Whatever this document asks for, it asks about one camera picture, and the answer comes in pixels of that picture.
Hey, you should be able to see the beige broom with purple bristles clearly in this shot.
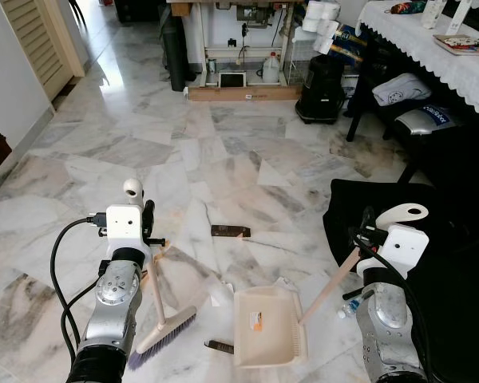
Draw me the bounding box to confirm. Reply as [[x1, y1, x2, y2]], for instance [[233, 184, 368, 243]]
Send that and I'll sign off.
[[124, 179, 199, 372]]

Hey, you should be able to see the beige long-handled dustpan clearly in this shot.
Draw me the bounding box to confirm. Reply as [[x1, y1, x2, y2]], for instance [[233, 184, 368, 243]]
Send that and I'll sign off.
[[233, 203, 429, 368]]

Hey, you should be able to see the black floor appliance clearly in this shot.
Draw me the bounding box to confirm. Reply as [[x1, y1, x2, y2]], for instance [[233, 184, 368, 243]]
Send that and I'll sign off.
[[295, 54, 346, 124]]

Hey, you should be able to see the clear plastic bottle blue cap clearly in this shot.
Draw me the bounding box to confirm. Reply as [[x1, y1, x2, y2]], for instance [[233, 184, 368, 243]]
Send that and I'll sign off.
[[339, 295, 376, 320]]

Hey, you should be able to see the dark brown snack wrapper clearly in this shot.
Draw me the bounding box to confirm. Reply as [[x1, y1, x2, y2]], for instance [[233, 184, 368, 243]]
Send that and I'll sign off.
[[211, 225, 251, 239], [205, 340, 235, 353]]

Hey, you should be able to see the black framed chair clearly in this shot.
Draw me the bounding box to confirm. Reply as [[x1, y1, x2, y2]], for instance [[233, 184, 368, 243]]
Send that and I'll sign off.
[[347, 40, 464, 164]]

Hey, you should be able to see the white cloth bag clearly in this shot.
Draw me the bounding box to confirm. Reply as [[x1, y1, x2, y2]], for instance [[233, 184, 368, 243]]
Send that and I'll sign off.
[[373, 72, 432, 107]]

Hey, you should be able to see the long wooden plank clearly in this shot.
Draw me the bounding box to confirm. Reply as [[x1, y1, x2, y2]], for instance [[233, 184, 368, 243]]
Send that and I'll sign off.
[[188, 84, 302, 102]]

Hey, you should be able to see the white framed tablet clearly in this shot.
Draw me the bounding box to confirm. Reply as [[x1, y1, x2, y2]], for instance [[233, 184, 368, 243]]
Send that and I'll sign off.
[[218, 70, 247, 89]]

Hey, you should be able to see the tall black bag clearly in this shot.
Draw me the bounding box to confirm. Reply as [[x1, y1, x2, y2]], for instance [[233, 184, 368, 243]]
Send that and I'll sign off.
[[161, 12, 196, 93]]

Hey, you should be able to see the table with white lace cloth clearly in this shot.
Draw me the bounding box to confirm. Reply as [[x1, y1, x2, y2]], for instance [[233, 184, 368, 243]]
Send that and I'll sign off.
[[358, 0, 479, 124]]

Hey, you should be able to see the white plastic jug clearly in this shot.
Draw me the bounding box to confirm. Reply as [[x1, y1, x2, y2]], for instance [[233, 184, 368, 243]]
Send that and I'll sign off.
[[261, 52, 280, 83]]

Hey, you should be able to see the colourful book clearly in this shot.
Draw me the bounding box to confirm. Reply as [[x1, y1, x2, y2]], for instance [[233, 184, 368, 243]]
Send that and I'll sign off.
[[433, 34, 479, 57]]

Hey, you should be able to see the white paper rolls pack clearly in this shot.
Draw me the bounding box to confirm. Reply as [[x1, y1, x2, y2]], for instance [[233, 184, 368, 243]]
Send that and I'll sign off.
[[302, 0, 341, 55]]

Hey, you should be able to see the beige louvered door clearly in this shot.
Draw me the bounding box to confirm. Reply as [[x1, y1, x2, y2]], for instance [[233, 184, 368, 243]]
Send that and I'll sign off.
[[0, 0, 85, 101]]

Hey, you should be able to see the colourful folded umbrella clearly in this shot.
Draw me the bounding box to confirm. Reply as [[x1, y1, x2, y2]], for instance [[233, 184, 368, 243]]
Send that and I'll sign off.
[[391, 0, 426, 16]]

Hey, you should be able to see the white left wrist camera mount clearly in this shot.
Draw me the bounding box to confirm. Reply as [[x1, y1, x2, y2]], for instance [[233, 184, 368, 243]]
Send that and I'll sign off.
[[105, 205, 148, 240]]

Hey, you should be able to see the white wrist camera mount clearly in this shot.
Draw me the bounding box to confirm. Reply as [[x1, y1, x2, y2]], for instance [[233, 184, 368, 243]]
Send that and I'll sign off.
[[105, 205, 148, 240], [379, 225, 430, 278]]

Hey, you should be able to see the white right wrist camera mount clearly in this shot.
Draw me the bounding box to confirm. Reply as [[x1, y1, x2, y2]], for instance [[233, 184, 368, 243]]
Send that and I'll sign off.
[[379, 225, 430, 278]]

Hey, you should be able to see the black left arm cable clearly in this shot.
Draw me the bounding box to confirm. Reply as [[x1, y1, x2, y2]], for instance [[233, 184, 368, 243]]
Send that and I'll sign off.
[[50, 212, 109, 360]]

